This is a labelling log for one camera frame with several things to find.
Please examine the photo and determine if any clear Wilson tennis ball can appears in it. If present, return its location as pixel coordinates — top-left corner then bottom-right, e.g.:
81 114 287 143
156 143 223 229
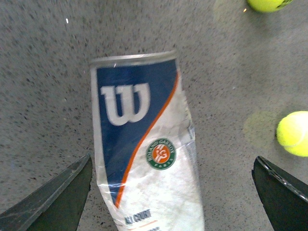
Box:
90 51 205 231

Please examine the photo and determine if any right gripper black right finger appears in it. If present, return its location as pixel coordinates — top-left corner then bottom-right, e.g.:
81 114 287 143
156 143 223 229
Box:
252 156 308 231

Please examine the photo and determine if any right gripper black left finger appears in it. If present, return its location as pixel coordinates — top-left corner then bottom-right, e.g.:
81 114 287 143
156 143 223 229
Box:
0 154 92 231

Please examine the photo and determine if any Wilson 3 tennis ball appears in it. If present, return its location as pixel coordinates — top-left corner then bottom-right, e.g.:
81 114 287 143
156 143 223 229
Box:
247 0 293 13

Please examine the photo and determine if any plain yellow tennis ball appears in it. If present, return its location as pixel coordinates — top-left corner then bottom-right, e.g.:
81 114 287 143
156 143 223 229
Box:
276 111 308 157

